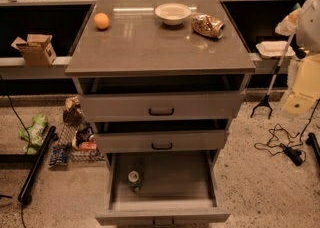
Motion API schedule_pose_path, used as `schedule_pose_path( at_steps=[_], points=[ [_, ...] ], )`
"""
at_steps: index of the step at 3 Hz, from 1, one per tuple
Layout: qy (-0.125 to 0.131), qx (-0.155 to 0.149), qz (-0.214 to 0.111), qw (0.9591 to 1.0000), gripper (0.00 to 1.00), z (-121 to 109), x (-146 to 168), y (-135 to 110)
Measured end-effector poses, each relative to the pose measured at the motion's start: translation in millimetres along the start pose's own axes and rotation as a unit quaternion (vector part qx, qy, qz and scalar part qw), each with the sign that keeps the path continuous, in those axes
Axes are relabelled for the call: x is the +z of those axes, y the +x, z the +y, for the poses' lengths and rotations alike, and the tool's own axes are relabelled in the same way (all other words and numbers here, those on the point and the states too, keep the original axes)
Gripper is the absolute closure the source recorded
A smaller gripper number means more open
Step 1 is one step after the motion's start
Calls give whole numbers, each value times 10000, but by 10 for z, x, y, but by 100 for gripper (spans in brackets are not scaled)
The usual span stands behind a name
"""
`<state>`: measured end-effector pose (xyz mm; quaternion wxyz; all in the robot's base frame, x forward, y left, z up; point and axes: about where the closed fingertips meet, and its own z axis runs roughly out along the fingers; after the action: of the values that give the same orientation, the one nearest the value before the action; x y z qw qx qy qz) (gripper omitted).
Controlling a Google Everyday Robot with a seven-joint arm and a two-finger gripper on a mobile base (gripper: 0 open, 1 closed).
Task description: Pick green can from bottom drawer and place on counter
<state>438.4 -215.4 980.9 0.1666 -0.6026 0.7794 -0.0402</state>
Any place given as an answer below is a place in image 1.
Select green soda can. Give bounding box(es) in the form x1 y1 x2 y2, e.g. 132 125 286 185
127 170 142 192

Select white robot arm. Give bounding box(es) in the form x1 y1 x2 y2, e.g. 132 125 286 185
275 0 320 115

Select grey drawer cabinet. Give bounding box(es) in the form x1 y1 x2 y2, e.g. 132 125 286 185
65 0 257 228

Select grey top drawer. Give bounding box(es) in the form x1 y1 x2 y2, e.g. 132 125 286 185
79 92 244 122

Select grey drawer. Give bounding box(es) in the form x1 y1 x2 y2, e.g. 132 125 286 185
95 130 228 153
96 151 230 228
79 92 244 122

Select grey middle drawer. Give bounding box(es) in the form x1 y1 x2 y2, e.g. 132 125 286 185
95 130 228 153

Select grey bottom drawer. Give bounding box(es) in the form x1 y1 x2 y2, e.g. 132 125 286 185
96 151 230 228

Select red and black packets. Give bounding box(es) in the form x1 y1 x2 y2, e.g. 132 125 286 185
72 123 97 151

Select white bowl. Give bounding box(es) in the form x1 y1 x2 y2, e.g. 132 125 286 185
154 3 191 26

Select crushed gold snack bag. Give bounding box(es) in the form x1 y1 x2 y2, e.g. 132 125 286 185
191 14 224 39

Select brown snack bag on floor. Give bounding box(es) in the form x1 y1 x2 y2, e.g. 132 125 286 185
63 96 83 126

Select orange fruit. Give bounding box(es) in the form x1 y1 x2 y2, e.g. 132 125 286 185
94 13 110 30

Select grabber reacher tool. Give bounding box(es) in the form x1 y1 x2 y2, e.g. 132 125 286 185
250 34 294 118

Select blue snack packet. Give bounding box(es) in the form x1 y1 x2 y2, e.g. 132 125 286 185
49 146 69 167

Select white foam food tray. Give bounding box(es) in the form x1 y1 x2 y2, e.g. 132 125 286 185
256 41 287 59

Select green chip bag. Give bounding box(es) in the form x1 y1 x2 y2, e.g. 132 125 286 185
18 114 48 155

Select small cardboard box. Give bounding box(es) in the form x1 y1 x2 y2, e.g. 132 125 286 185
11 34 56 67

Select black floor bar right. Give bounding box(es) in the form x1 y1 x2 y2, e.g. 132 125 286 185
306 132 320 166

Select black floor bar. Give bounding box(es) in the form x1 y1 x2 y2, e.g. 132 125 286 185
306 132 320 166
18 126 56 205

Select black floor bar left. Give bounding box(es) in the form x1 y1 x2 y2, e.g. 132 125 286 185
18 126 56 205

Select wire mesh basket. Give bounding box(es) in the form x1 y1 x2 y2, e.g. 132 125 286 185
57 123 104 163

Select black power adapter cable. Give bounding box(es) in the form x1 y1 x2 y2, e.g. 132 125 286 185
254 98 320 167

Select black cable left floor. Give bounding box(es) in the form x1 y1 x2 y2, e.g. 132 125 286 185
0 75 33 228

